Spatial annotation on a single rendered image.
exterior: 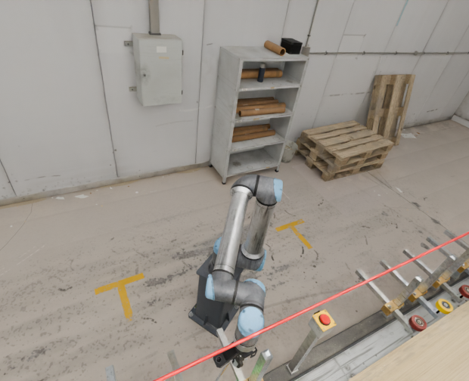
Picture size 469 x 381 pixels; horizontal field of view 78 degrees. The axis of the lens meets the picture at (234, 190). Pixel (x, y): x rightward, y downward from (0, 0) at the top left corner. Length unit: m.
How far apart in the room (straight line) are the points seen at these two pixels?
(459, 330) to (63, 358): 2.47
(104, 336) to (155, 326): 0.36
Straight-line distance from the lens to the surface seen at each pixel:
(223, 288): 1.15
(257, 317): 1.10
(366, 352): 2.07
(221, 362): 1.27
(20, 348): 2.72
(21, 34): 3.04
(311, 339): 1.43
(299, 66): 3.70
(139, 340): 2.52
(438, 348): 1.96
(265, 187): 1.44
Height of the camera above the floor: 2.29
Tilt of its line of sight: 39 degrees down
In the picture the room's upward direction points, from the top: 10 degrees clockwise
